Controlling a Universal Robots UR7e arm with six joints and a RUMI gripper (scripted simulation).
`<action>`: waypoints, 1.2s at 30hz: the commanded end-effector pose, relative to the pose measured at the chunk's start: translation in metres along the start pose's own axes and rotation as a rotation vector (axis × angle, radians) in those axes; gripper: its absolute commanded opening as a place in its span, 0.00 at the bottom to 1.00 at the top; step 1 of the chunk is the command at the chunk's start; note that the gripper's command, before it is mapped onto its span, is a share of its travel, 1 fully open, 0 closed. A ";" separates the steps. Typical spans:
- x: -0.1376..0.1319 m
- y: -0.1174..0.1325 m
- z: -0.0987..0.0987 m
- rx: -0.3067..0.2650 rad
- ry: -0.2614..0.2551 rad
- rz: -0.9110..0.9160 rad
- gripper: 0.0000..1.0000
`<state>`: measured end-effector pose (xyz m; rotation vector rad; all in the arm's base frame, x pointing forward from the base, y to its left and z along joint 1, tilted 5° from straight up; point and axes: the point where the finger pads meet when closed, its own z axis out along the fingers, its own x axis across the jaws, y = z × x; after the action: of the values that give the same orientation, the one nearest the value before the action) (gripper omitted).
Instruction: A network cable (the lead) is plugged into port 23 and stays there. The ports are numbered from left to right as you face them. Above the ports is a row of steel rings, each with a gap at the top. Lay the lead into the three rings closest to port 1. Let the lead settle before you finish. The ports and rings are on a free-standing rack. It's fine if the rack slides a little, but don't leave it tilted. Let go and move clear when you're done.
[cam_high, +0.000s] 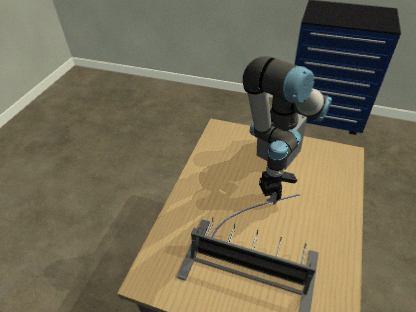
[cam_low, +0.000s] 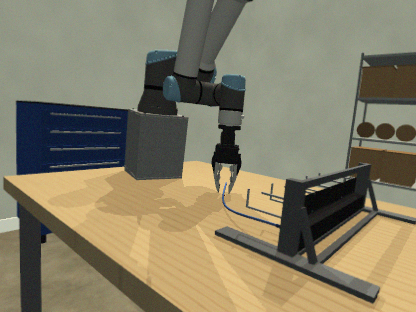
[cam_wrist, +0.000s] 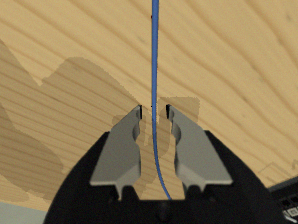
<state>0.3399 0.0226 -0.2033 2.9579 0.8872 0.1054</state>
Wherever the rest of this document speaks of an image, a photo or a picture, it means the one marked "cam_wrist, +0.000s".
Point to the blue cable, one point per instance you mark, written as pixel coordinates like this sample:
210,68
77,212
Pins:
155,13

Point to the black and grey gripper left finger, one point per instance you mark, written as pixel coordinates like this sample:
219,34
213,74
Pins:
99,176

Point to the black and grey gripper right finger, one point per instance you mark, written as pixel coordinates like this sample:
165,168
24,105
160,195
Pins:
202,159

